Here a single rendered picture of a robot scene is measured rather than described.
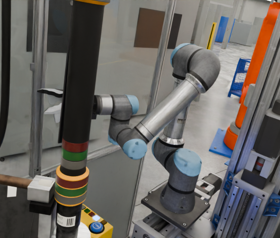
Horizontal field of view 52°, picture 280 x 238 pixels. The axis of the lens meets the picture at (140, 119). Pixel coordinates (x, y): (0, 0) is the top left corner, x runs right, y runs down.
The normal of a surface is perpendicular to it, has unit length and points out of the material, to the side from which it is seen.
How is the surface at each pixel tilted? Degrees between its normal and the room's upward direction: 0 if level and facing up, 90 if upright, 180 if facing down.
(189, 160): 7
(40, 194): 90
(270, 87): 90
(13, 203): 41
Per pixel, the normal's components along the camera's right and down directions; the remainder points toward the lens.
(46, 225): -0.06, 0.37
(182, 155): 0.22, -0.85
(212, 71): 0.39, -0.09
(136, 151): 0.42, 0.41
